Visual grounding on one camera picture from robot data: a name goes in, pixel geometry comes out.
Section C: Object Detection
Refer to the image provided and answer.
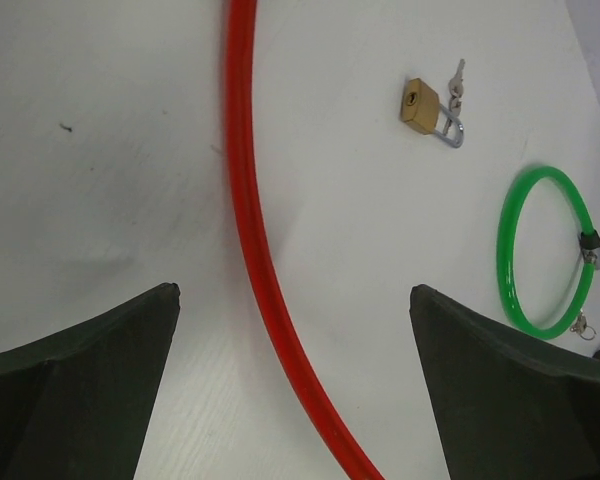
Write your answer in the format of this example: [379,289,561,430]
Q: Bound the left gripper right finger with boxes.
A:
[410,285,600,479]

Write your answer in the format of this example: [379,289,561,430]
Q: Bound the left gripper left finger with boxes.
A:
[0,283,180,479]

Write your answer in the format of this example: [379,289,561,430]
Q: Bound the green lock key bunch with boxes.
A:
[569,310,597,341]

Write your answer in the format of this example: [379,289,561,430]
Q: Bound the green cable lock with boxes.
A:
[496,163,600,341]

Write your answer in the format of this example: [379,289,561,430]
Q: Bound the brass padlock with key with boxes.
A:
[400,78,465,149]

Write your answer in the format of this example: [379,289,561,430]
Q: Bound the brass padlock key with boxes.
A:
[448,59,465,114]

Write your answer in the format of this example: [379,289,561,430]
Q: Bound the red cable lock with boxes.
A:
[223,1,382,479]

